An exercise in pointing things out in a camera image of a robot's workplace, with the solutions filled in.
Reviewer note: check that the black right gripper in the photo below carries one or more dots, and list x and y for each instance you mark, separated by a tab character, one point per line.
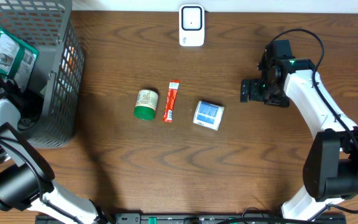
281	102

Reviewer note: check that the blue white round tub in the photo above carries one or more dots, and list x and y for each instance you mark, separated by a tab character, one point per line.
208	115

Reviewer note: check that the red stick packet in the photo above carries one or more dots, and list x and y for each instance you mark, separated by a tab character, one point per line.
171	97

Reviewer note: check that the green lid beige jar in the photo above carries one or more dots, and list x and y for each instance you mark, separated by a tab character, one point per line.
146	104

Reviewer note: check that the green 3M wipes pack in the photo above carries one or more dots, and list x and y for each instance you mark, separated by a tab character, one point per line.
17	59

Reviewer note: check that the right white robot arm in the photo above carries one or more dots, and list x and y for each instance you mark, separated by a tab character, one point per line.
330	172

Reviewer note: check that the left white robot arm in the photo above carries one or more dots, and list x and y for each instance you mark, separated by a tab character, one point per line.
27	182

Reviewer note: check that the white barcode scanner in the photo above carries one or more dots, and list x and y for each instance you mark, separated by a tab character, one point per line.
191	25

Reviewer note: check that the grey mesh basket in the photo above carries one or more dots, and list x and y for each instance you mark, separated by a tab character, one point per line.
58	71

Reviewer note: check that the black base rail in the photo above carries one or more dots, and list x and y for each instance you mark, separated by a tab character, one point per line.
228	218

